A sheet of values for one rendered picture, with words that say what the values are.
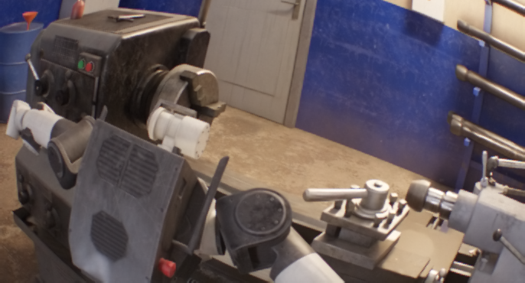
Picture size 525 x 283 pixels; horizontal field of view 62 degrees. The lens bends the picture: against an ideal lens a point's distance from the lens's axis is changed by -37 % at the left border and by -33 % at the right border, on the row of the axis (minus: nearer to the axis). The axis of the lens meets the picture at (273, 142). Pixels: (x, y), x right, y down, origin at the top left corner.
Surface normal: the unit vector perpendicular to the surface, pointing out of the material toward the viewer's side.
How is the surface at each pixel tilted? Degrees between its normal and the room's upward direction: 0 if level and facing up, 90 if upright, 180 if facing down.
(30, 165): 32
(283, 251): 38
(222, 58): 90
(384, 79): 90
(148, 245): 67
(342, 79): 90
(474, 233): 94
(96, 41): 45
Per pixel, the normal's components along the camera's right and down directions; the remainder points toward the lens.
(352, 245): 0.17, -0.92
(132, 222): -0.15, -0.07
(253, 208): -0.04, -0.54
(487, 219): -0.47, 0.16
